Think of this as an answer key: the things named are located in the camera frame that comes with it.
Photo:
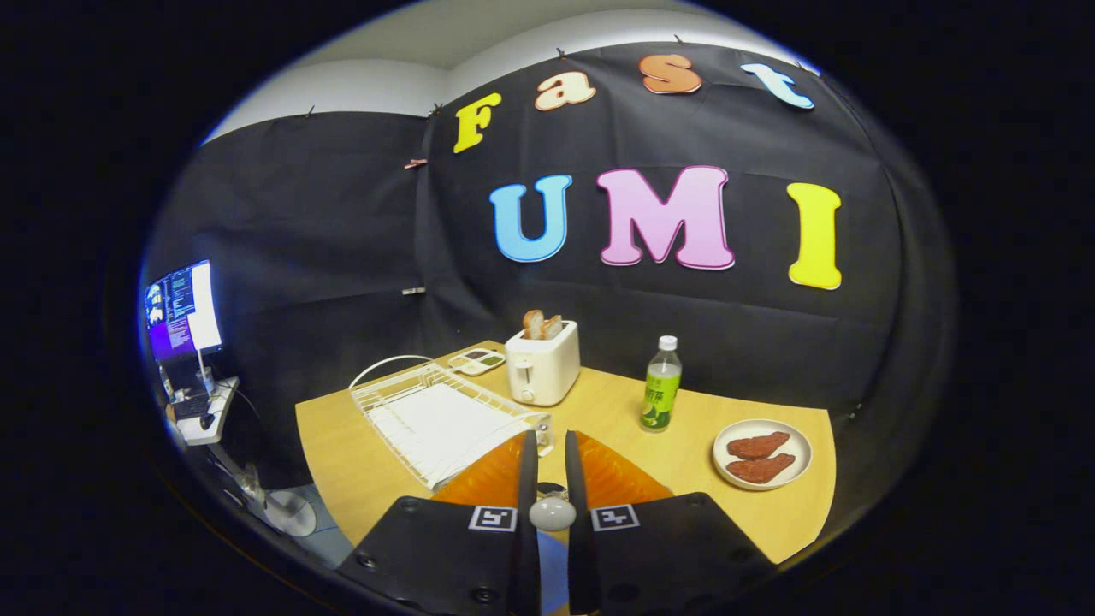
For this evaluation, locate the black backdrop cloth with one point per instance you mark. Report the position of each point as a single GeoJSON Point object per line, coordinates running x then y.
{"type": "Point", "coordinates": [342, 222]}

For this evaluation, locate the blue plate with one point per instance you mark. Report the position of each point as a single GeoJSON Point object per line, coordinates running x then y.
{"type": "Point", "coordinates": [553, 573]}

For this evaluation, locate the reddish meat piece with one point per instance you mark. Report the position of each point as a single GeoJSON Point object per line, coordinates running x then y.
{"type": "Point", "coordinates": [760, 469]}
{"type": "Point", "coordinates": [757, 445]}

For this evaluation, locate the toasted bread slice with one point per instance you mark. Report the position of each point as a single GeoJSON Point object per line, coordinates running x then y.
{"type": "Point", "coordinates": [533, 325]}
{"type": "Point", "coordinates": [553, 327]}

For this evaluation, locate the white round base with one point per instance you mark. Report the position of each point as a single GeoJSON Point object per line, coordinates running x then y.
{"type": "Point", "coordinates": [291, 515]}

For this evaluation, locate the metal spoon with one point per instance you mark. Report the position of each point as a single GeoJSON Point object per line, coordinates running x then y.
{"type": "Point", "coordinates": [552, 513]}

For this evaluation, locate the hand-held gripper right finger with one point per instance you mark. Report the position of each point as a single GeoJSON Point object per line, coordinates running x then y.
{"type": "Point", "coordinates": [575, 479]}

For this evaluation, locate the white toaster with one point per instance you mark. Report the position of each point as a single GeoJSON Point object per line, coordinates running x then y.
{"type": "Point", "coordinates": [543, 372]}

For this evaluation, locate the divided white seasoning tray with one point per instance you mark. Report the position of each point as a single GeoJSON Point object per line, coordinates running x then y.
{"type": "Point", "coordinates": [476, 363]}

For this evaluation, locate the lit computer monitor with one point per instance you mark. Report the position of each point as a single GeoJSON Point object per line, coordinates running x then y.
{"type": "Point", "coordinates": [181, 308]}

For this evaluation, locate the green label drink bottle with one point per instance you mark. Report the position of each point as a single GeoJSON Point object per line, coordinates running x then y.
{"type": "Point", "coordinates": [660, 393]}

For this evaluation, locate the small white plate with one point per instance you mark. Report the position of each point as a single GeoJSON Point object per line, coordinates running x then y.
{"type": "Point", "coordinates": [800, 445]}

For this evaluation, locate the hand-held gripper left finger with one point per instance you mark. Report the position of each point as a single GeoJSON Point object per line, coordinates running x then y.
{"type": "Point", "coordinates": [529, 479]}

